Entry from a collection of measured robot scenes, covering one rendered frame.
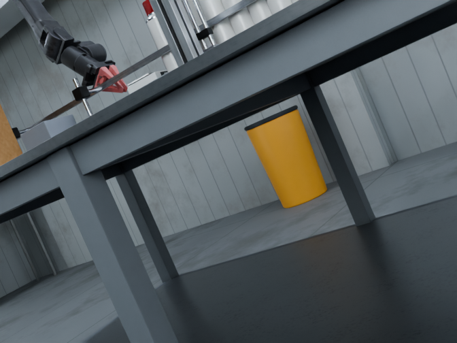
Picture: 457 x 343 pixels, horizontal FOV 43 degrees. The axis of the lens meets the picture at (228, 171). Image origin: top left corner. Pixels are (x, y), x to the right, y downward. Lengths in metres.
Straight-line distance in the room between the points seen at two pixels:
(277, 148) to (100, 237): 3.49
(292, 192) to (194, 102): 3.69
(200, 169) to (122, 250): 4.67
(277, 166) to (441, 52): 1.46
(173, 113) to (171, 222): 5.31
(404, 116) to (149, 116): 3.85
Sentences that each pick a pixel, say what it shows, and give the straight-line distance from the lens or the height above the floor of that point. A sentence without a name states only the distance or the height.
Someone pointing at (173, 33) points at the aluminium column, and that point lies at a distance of 1.24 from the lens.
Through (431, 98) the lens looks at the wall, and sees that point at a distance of 4.63.
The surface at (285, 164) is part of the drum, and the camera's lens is 4.53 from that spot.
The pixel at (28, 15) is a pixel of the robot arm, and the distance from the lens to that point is 1.77.
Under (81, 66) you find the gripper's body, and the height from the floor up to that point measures 1.03.
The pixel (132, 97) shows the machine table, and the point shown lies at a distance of 0.93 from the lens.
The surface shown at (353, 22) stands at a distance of 0.80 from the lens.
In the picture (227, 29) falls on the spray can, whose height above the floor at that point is 0.93.
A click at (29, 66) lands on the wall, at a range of 7.20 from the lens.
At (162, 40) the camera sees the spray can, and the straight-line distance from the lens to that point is 1.43.
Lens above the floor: 0.70
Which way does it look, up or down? 3 degrees down
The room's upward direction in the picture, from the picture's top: 24 degrees counter-clockwise
